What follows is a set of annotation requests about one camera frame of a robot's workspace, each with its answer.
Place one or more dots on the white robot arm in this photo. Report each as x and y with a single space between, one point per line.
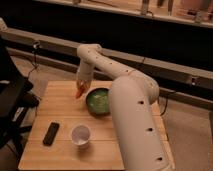
131 95

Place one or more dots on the green bowl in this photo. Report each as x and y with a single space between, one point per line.
97 101

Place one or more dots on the red orange pepper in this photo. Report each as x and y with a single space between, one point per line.
80 91

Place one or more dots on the black remote control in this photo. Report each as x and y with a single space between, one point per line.
50 134

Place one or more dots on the white paper cup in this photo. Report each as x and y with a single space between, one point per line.
80 136

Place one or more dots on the wooden table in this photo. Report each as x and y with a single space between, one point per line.
60 105

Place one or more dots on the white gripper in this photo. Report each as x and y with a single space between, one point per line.
84 73

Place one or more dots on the black office chair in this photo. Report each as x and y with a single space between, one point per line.
15 100

